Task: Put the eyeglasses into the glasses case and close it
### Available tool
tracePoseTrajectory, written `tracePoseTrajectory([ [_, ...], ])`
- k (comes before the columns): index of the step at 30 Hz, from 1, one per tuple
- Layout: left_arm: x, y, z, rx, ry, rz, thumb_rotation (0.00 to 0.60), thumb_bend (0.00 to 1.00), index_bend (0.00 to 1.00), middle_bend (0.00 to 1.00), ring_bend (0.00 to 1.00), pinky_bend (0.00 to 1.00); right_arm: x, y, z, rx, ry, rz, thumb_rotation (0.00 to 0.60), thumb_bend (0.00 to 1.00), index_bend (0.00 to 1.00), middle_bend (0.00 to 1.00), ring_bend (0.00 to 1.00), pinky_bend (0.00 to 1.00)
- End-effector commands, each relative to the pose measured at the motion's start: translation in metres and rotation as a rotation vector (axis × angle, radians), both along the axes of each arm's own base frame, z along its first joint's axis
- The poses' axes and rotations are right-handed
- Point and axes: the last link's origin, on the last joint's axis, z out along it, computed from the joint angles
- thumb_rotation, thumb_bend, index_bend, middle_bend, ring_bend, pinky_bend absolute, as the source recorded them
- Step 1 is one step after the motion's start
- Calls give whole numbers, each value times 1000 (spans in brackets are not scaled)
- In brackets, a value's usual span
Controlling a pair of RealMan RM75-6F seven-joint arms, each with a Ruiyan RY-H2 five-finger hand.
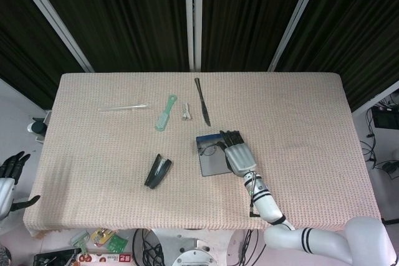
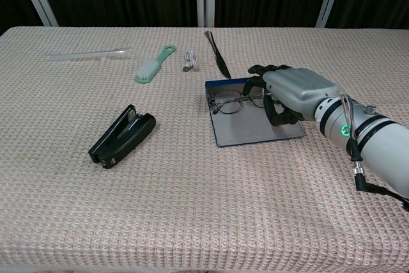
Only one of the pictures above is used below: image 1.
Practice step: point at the small white clip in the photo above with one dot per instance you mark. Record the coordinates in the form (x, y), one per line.
(186, 113)

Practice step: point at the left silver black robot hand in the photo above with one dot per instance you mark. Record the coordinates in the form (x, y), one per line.
(6, 188)

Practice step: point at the green white scrub brush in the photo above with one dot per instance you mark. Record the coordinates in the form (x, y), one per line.
(162, 119)

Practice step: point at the metal table knife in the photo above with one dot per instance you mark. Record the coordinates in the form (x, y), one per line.
(204, 110)

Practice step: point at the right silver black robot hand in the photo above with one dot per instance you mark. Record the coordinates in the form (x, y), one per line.
(240, 157)

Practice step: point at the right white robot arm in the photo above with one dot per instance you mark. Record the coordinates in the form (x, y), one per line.
(311, 238)

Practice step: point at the black pleated curtain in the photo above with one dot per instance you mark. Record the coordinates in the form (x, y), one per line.
(131, 13)

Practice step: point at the white slanted frame post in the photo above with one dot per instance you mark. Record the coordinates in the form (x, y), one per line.
(53, 20)
(296, 20)

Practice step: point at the black stapler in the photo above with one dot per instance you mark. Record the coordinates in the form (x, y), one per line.
(157, 172)

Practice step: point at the white vertical frame post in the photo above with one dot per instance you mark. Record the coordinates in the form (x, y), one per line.
(193, 17)

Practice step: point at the black metal-rimmed eyeglasses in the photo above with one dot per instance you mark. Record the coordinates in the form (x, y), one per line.
(209, 150)

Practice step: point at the clear plastic tube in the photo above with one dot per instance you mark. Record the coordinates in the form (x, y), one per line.
(121, 107)

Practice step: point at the pink waffle tablecloth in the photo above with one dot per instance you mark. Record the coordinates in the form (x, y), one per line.
(109, 169)

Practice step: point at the yellow red snack packet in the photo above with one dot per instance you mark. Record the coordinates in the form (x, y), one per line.
(103, 236)

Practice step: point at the dark patterned fabric bundle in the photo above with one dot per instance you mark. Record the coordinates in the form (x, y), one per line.
(4, 255)

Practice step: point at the red white long box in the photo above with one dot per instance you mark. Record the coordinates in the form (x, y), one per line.
(106, 258)

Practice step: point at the white black round device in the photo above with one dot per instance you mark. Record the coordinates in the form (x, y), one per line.
(39, 127)

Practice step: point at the green plastic clip tool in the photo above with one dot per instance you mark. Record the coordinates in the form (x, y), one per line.
(81, 241)

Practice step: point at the black tray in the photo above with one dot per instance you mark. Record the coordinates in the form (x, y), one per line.
(56, 258)

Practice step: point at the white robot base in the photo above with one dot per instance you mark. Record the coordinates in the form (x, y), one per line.
(193, 247)

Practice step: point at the black monitor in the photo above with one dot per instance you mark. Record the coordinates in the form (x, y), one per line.
(385, 118)

